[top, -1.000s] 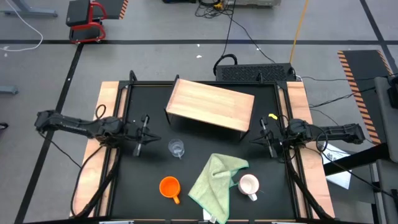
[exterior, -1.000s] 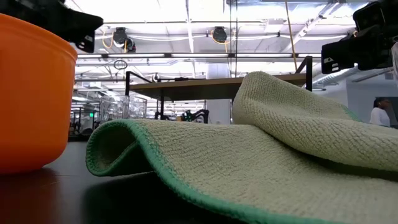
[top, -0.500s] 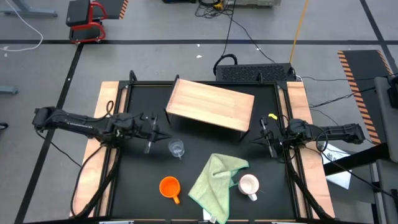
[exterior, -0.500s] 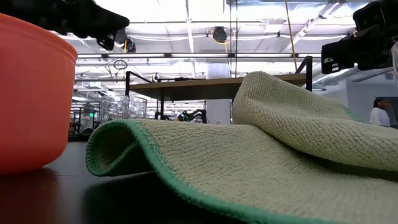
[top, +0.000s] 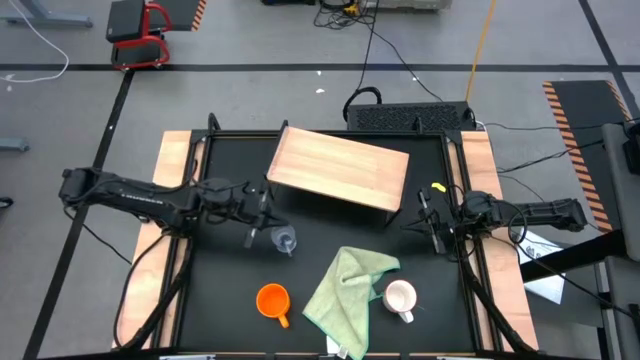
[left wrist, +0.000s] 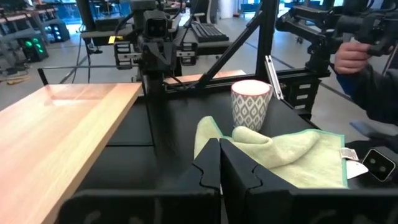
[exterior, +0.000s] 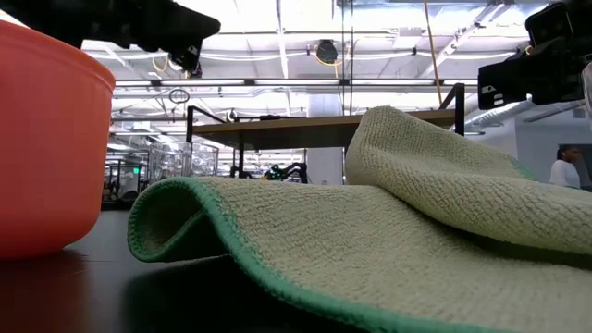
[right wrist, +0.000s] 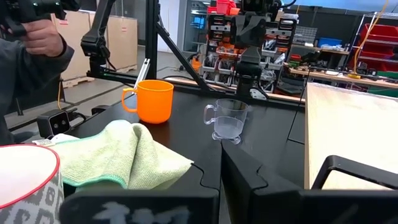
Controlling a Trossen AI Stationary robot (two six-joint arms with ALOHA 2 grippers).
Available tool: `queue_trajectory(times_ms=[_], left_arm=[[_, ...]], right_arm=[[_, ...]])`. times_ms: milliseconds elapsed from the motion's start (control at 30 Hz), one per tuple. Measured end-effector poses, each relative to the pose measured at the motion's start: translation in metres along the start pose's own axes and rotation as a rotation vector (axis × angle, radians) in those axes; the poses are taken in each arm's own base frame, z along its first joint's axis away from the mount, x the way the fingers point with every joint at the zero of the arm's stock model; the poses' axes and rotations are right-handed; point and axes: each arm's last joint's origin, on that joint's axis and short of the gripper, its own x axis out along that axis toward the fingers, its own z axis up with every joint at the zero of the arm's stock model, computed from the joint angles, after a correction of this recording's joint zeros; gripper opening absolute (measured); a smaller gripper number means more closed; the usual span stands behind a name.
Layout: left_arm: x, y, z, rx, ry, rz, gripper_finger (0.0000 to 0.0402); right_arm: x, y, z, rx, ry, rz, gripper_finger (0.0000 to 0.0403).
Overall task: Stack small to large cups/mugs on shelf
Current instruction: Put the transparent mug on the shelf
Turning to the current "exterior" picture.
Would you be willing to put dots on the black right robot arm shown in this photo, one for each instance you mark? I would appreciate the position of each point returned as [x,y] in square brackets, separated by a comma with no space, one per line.
[583,28]

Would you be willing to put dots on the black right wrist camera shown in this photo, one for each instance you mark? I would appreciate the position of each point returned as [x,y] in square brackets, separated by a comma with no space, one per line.
[550,23]

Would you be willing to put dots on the black vertical pipe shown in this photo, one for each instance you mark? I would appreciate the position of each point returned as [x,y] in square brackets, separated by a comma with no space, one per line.
[351,69]

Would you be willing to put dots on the green microfiber cloth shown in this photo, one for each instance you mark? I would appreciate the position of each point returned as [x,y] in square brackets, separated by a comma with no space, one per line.
[370,231]

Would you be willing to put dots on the white building column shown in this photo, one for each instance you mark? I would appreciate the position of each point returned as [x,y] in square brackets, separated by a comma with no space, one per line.
[324,166]

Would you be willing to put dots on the black distant robot arm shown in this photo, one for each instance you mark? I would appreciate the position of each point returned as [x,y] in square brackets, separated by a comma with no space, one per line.
[296,170]

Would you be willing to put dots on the person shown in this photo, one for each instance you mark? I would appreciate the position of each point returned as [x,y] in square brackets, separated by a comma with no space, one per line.
[564,173]

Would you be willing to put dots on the orange plastic mug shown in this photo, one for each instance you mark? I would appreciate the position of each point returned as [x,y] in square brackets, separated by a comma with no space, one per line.
[51,148]

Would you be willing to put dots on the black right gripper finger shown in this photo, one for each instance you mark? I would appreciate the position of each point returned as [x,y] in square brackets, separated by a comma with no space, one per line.
[509,78]

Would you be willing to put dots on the wooden shelf with black legs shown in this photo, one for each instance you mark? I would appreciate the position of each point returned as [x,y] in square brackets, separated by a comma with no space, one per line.
[300,134]

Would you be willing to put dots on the white patterned ceramic mug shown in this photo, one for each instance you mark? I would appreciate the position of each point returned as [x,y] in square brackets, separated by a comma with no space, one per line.
[588,88]

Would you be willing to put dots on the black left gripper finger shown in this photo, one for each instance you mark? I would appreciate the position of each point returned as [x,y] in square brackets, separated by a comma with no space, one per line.
[180,25]

